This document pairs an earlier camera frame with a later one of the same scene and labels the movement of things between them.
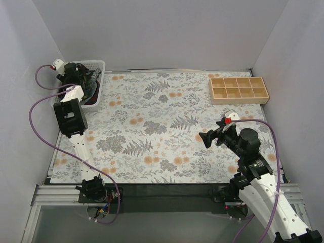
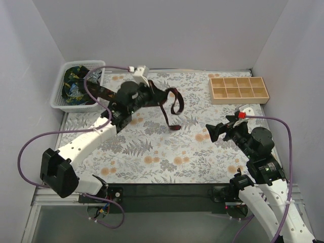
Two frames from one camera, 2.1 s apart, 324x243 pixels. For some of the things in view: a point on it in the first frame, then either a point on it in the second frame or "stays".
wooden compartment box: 238,90 stays
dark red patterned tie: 93,100 -> 155,96
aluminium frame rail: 65,195 stays
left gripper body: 76,73 -> 154,92
